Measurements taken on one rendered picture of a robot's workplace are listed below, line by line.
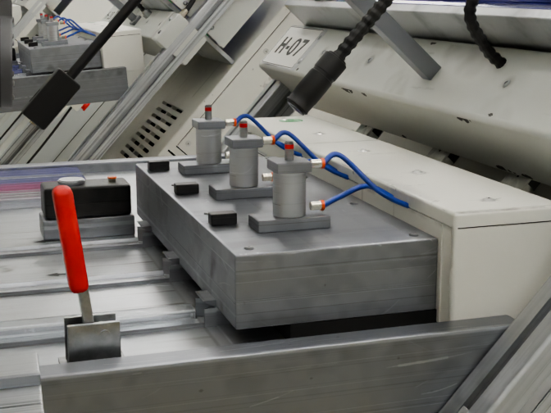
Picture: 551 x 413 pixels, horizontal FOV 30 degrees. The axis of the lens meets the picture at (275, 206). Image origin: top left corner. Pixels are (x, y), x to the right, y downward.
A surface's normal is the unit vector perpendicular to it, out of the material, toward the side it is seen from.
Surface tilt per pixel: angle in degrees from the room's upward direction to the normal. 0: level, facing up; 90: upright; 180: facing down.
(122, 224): 90
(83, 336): 90
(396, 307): 90
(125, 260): 42
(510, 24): 180
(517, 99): 90
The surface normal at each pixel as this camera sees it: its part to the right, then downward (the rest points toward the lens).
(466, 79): -0.71, -0.61
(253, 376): 0.30, 0.20
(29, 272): 0.00, -0.98
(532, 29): -0.64, 0.77
